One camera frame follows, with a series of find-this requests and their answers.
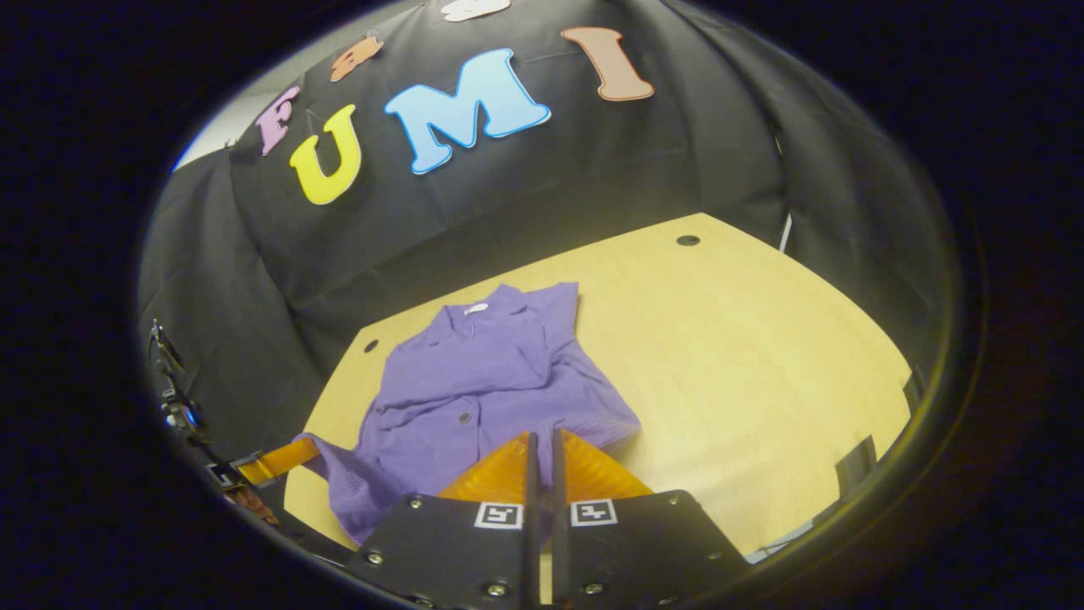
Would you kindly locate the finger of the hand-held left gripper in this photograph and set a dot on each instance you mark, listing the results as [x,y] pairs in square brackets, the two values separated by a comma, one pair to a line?
[279,460]

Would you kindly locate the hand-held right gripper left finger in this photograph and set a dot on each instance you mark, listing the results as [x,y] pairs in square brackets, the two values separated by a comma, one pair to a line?
[532,525]

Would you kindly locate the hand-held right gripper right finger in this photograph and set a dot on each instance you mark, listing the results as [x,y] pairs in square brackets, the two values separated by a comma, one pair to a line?
[559,525]

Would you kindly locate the purple collared shirt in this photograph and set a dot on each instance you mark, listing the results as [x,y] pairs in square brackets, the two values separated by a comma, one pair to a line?
[474,373]

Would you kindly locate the black table clamp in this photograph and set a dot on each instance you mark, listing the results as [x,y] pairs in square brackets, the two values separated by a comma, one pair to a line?
[855,466]
[913,391]

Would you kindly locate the black backdrop cloth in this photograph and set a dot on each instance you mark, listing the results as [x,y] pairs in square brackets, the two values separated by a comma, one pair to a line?
[593,169]

